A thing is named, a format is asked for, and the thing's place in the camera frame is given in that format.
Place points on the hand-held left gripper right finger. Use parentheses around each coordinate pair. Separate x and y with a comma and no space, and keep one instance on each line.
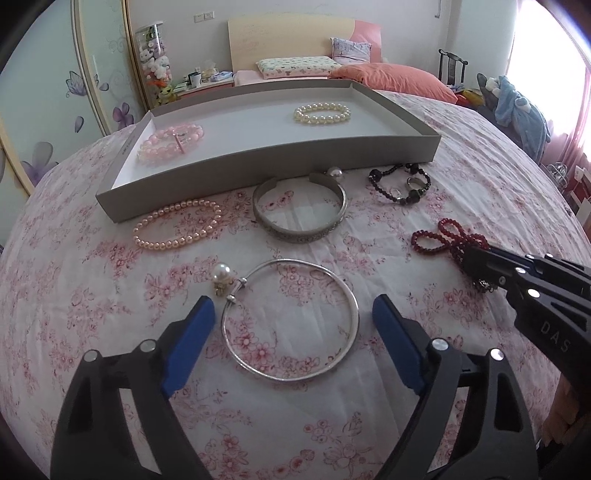
(395,337)

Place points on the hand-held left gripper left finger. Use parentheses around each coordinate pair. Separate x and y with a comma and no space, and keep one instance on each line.
(191,332)

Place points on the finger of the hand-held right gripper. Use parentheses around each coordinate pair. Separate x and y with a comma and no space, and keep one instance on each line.
(485,263)

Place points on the thin silver bangle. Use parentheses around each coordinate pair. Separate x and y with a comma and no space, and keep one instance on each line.
(229,301)

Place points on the pearl earring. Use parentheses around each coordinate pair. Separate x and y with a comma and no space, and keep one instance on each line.
(221,272)
(334,173)

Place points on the wide silver cuff bangle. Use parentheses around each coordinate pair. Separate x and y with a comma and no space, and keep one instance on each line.
(295,236)

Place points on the grey cardboard tray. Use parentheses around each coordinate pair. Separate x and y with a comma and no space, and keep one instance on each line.
(258,124)

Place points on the pink floral bedsheet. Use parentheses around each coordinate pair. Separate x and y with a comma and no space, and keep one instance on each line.
(92,300)

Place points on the blue plush robe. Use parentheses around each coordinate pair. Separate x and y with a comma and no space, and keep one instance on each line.
(521,115)

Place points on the pink curtain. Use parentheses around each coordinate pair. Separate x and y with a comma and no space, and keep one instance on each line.
(572,120)

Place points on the dark wooden chair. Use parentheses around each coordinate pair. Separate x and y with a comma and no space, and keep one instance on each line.
(450,64)

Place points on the folded orange duvet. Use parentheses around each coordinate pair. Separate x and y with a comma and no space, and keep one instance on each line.
(397,78)

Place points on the yellow-green plush toy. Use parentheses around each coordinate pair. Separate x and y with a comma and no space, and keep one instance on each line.
(167,94)

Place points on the pink nightstand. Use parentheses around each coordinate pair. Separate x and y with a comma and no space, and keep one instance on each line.
(207,87)

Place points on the purple pillow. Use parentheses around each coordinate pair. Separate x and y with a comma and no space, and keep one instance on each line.
(351,48)

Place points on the pink mattress sheet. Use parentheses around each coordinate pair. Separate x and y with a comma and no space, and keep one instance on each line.
(244,77)

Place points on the patterned white pillow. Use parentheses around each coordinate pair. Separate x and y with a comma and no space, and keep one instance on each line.
(295,67)

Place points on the flower print sliding wardrobe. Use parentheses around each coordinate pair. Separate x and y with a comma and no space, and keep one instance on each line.
(46,92)

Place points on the plush toy display tube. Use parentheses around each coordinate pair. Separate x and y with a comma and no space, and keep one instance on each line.
(154,50)

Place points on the cream and pink headboard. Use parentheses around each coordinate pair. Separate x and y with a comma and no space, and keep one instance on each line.
(286,39)

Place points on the white wall socket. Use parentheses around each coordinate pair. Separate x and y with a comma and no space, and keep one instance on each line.
(203,17)

